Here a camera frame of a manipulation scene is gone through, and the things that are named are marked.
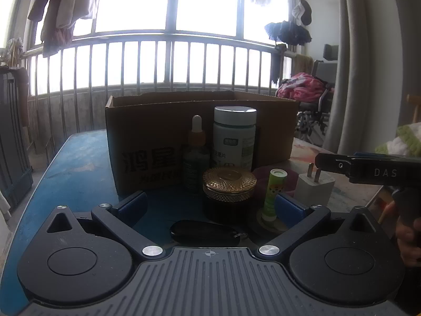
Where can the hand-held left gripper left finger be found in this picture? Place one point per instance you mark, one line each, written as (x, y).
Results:
(135, 204)

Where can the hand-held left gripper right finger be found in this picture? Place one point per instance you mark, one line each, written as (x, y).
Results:
(289, 205)

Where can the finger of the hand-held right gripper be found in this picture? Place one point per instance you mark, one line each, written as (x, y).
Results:
(332, 164)

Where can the green stick tube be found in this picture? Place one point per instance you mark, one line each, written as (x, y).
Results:
(274, 191)

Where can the white charger plug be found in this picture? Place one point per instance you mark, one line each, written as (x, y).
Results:
(314, 187)

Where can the black electrical tape roll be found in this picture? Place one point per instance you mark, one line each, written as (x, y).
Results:
(259, 226)

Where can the dark jar with gold lid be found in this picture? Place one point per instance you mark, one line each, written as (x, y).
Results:
(229, 179)

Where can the black oval key fob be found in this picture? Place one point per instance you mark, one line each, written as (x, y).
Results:
(200, 232)

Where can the green glass dropper bottle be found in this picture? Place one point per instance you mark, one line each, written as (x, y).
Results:
(195, 158)

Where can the brown cardboard box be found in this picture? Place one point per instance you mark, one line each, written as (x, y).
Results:
(148, 128)

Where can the white pill bottle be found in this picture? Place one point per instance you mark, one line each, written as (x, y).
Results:
(233, 138)

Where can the person's right hand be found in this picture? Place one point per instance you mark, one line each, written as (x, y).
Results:
(411, 247)

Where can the green and white knitted cloth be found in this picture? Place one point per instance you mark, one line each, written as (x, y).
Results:
(404, 141)

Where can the pink blanket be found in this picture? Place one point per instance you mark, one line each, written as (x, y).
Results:
(306, 87)

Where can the wheelchair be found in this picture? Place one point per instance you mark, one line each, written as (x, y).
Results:
(320, 72)

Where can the grey curtain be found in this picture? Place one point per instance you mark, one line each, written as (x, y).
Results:
(361, 56)

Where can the dark hanging cloth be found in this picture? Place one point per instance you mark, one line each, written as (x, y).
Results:
(278, 65)

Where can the dark hanging skirt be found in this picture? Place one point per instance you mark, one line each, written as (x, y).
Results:
(289, 33)

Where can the black and white cap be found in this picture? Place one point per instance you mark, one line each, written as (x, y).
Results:
(301, 11)

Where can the metal balcony railing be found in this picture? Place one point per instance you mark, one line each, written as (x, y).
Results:
(158, 44)

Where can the brown hanging coat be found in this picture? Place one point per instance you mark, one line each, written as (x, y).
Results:
(49, 26)

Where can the white fleece jacket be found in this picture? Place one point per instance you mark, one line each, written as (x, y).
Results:
(79, 3)

